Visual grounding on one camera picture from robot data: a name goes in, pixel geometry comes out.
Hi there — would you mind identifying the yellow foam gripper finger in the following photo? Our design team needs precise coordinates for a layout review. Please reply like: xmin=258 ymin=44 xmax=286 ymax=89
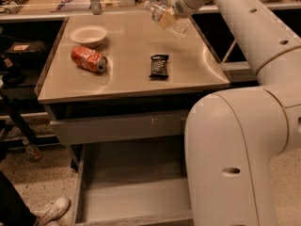
xmin=158 ymin=8 xmax=177 ymax=29

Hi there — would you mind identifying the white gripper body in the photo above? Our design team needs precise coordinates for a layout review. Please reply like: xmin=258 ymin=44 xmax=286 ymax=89
xmin=171 ymin=0 xmax=201 ymax=18

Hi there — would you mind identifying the clear plastic water bottle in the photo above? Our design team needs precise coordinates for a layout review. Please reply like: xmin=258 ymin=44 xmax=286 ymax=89
xmin=143 ymin=0 xmax=193 ymax=40

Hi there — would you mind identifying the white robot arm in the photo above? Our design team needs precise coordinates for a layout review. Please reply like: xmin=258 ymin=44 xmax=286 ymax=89
xmin=172 ymin=0 xmax=301 ymax=226

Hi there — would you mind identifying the grey drawer cabinet with counter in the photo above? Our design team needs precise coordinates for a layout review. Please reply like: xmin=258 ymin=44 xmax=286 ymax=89
xmin=37 ymin=12 xmax=230 ymax=162

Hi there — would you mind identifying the closed grey top drawer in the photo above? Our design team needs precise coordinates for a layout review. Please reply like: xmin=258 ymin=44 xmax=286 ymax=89
xmin=50 ymin=110 xmax=188 ymax=145

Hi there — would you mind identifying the open grey middle drawer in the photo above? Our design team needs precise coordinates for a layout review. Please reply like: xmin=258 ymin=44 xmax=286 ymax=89
xmin=71 ymin=136 xmax=194 ymax=226

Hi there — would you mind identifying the small bottle on floor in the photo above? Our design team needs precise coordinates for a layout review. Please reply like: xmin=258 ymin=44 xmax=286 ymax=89
xmin=23 ymin=138 xmax=42 ymax=161

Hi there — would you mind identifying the black snack bar wrapper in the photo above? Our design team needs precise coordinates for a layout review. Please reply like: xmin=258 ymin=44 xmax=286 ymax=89
xmin=150 ymin=55 xmax=169 ymax=79

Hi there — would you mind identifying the white paper bowl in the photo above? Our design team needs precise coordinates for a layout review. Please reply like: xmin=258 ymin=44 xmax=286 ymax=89
xmin=70 ymin=25 xmax=107 ymax=48

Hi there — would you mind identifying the crushed orange soda can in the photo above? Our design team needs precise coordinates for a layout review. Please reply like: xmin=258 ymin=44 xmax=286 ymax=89
xmin=71 ymin=46 xmax=107 ymax=73

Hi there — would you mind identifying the black bag with tag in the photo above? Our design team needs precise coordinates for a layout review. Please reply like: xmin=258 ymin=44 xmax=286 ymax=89
xmin=6 ymin=40 xmax=47 ymax=70

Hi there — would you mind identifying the black coiled device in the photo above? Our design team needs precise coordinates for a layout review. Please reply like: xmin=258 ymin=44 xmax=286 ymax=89
xmin=4 ymin=0 xmax=29 ymax=14

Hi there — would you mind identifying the black stand leg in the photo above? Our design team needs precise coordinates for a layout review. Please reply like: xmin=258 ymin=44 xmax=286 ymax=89
xmin=0 ymin=89 xmax=38 ymax=144

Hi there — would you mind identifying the white sneaker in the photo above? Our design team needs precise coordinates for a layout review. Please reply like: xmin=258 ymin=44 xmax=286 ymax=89
xmin=32 ymin=196 xmax=71 ymax=226

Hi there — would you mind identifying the dark trouser leg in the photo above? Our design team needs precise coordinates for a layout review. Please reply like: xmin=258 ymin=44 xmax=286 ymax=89
xmin=0 ymin=171 xmax=37 ymax=226

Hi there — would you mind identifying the white stick with black handle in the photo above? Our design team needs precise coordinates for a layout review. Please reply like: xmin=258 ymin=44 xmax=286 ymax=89
xmin=221 ymin=40 xmax=237 ymax=63

